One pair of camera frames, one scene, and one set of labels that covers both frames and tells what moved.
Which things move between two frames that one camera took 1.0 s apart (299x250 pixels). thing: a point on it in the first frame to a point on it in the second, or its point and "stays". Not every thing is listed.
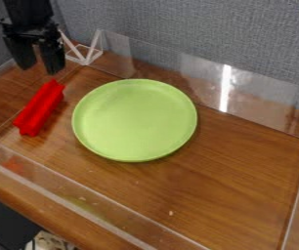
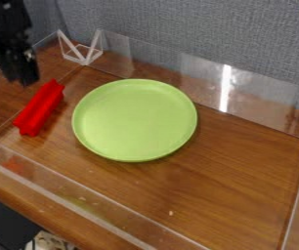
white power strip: [47, 241] stays
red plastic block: [35, 113] stays
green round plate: [135, 120] stays
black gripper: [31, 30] to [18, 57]
